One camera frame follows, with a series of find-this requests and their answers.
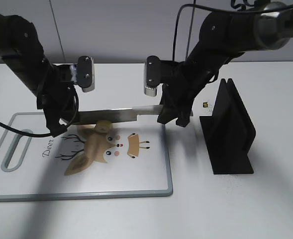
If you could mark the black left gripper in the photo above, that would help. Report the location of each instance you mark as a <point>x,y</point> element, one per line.
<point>56,97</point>

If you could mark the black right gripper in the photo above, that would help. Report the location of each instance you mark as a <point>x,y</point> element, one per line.
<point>181,83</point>

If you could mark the white-handled kitchen knife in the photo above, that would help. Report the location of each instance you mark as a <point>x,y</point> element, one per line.
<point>116,115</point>

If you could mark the yellow banana piece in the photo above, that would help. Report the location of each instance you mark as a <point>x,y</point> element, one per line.
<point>103,126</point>

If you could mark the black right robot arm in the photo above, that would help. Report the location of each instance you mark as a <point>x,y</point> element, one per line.
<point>223,36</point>

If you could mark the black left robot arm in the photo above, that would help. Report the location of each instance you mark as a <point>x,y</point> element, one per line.
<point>22,52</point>

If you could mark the black knife stand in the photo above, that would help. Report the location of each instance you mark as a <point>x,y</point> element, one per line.
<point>228,132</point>

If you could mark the white deer cutting board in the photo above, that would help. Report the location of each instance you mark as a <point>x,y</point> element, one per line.
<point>131,160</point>

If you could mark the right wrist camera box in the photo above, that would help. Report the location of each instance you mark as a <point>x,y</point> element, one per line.
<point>151,75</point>

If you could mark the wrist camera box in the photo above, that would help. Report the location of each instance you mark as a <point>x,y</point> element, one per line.
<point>83,73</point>
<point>151,75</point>

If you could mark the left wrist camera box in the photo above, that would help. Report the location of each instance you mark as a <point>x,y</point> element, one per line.
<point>83,73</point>

